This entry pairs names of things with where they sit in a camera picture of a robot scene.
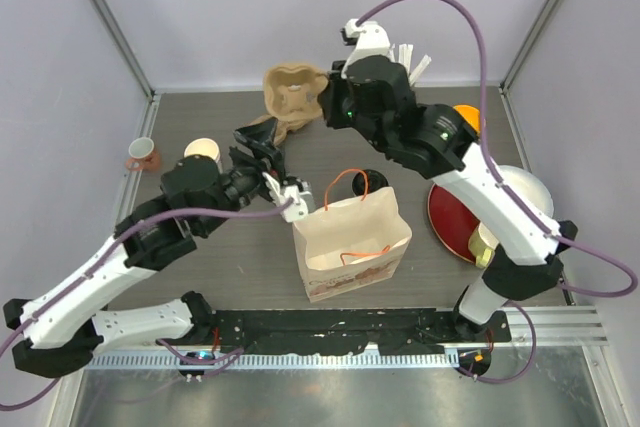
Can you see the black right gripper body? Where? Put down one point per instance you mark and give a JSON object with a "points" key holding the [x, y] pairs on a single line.
{"points": [[340, 112]]}

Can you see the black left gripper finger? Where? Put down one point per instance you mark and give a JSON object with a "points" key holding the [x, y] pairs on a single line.
{"points": [[259, 139], [243, 160]]}

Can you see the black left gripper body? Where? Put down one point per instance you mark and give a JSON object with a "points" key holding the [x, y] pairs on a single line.
{"points": [[243, 182]]}

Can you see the brown cardboard cup carrier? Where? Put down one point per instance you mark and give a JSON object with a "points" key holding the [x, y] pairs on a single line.
{"points": [[291, 91], [283, 127]]}

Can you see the black cup lid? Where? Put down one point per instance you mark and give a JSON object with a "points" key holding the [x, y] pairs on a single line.
{"points": [[372, 179]]}

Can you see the paper bag with orange handles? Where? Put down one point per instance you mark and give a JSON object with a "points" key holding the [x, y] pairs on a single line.
{"points": [[349, 244]]}

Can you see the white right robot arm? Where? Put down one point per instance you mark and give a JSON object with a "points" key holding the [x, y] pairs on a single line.
{"points": [[373, 97]]}

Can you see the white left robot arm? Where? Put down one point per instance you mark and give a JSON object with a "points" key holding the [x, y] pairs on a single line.
{"points": [[64, 329]]}

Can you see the stack of white paper cups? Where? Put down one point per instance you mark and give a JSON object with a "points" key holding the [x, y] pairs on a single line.
{"points": [[204, 147]]}

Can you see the small pink ceramic teacup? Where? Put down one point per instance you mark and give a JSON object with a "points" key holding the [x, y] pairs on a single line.
{"points": [[143, 156]]}

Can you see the orange bowl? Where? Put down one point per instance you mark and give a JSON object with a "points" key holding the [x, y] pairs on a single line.
{"points": [[471, 115]]}

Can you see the red round tray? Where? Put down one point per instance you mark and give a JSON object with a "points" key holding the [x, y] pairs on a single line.
{"points": [[451, 222]]}

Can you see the yellow mug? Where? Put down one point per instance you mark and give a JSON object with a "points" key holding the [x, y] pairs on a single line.
{"points": [[482, 245]]}

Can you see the white paper plate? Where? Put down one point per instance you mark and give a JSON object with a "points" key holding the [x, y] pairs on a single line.
{"points": [[529, 187]]}

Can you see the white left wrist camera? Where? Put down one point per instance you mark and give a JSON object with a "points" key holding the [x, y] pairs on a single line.
{"points": [[292, 195]]}

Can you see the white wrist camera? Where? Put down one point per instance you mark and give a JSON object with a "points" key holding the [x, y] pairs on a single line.
{"points": [[367, 39], [292, 195]]}

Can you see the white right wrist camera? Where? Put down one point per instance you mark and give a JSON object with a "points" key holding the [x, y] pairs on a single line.
{"points": [[367, 39]]}

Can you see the perforated cable duct rail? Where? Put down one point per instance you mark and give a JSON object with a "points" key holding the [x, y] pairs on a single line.
{"points": [[369, 359]]}

